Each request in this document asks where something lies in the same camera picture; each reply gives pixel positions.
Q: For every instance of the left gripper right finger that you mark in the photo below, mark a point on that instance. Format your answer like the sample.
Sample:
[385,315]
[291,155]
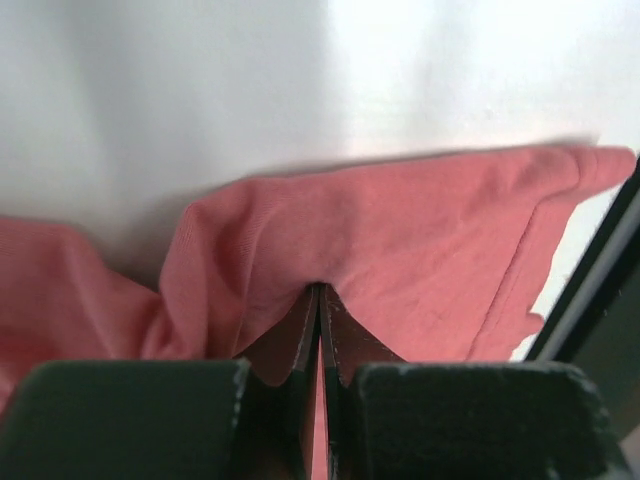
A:
[387,418]

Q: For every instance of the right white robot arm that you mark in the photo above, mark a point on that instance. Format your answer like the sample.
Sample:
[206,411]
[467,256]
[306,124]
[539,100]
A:
[594,324]

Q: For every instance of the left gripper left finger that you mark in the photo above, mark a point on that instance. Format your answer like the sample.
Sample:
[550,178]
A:
[248,417]

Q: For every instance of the pink t shirt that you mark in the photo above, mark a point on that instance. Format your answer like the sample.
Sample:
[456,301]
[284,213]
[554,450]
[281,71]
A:
[441,260]

